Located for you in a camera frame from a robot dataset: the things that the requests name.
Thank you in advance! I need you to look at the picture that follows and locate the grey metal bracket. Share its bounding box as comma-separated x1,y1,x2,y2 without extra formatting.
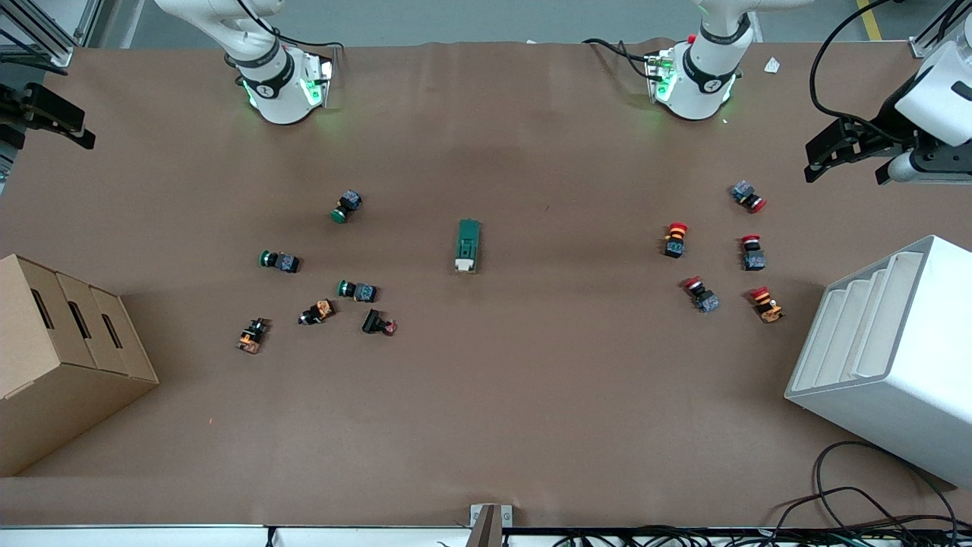
469,504,513,547

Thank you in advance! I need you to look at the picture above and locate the green load switch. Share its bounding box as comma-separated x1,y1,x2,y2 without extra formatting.
454,219,481,275

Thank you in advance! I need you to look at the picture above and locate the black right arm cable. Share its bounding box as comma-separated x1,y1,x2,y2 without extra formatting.
235,0,346,54

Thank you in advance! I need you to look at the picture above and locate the black red switch part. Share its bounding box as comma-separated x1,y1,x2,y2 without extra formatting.
361,308,398,337

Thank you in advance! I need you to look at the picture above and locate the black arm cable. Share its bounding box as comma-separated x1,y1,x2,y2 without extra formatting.
235,0,346,54
809,0,923,141

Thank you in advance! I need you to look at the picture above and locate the black cable bundle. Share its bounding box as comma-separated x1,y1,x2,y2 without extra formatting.
524,486,972,547

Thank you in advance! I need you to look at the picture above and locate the white plastic tiered rack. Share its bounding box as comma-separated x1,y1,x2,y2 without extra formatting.
784,235,972,489

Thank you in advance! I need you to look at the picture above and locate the white table edge rail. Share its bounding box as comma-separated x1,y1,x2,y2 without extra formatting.
0,524,972,547

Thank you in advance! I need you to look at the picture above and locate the black orange contact block switch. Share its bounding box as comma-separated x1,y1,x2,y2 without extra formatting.
236,318,271,355

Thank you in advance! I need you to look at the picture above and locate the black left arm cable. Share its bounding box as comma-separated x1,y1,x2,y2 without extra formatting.
809,0,923,141

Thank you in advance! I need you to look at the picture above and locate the black looped cable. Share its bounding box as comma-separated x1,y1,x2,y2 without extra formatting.
814,441,959,533

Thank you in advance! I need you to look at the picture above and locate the black base cable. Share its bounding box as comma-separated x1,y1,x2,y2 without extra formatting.
583,36,658,81

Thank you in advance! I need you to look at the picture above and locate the cardboard box with slots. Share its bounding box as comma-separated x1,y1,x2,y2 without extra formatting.
0,254,160,478

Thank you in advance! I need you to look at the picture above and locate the brown table cover sheet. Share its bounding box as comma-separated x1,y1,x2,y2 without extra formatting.
0,40,972,529

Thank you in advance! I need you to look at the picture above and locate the aluminium frame profile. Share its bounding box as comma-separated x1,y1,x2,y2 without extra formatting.
909,0,972,59
0,0,103,69

